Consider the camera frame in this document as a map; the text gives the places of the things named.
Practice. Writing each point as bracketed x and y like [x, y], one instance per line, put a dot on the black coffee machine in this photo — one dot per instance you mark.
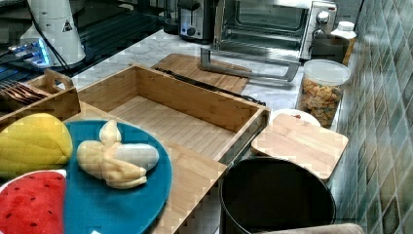
[191, 20]

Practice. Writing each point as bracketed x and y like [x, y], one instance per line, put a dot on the red plush watermelon slice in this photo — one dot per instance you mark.
[33, 203]

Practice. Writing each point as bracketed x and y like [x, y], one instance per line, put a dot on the yellow plush mango toy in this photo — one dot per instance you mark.
[35, 142]

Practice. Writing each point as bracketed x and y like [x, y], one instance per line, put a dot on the large bamboo cutting board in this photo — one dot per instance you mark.
[190, 66]

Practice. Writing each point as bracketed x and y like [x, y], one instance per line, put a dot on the white capped bottle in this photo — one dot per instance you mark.
[344, 39]

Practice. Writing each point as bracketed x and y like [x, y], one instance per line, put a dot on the wooden drawer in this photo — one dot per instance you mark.
[214, 124]

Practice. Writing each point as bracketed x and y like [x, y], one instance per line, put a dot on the small wooden board lid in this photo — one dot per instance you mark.
[314, 148]

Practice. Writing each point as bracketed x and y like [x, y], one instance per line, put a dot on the silver toaster oven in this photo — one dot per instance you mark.
[275, 31]

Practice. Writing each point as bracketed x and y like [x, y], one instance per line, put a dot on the wooden cutlery caddy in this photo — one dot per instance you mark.
[51, 93]

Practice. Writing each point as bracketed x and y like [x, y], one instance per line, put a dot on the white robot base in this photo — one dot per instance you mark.
[52, 40]

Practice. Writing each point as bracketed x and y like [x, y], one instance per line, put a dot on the white plate under board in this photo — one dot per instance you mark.
[295, 113]

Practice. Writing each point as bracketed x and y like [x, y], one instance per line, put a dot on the blue round plate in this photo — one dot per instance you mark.
[92, 207]

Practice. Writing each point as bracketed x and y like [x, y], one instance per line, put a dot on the black round bin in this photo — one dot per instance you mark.
[268, 194]

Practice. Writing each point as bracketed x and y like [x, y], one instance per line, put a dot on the plush peeled banana toy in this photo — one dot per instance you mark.
[121, 166]

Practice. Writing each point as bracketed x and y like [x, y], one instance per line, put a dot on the clear snack container with lid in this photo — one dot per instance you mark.
[320, 89]

